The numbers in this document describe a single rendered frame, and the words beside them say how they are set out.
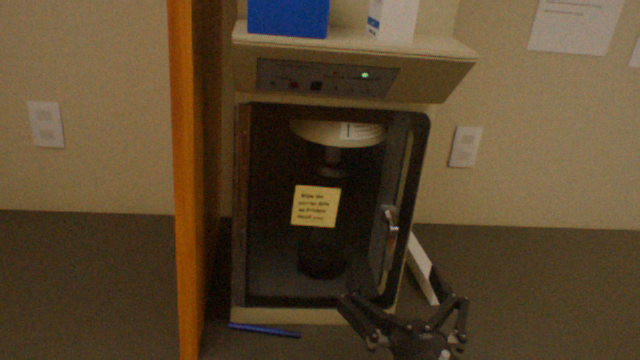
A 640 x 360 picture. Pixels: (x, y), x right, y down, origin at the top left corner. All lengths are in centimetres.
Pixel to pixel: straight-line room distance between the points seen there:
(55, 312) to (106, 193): 40
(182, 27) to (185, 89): 8
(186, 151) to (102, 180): 68
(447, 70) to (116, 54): 79
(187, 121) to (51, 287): 57
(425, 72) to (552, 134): 80
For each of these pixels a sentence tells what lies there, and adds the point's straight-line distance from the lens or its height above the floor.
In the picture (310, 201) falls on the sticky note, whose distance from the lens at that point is 85.
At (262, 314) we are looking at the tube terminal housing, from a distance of 100.
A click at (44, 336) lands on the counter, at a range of 106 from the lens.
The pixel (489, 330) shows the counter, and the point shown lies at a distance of 112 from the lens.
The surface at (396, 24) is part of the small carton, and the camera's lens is 69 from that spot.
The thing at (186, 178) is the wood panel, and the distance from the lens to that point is 75.
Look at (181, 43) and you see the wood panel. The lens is 68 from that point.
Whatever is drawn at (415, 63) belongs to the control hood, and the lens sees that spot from 69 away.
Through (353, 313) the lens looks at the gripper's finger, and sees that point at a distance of 73.
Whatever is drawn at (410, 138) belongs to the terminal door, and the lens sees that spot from 83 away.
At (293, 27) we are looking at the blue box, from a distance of 65.
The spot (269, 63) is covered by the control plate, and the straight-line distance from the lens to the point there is 68.
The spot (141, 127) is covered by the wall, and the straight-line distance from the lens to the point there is 130.
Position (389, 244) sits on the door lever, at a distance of 85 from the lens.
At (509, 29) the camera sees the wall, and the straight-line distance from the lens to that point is 133.
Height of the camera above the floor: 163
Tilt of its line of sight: 26 degrees down
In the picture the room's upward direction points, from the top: 6 degrees clockwise
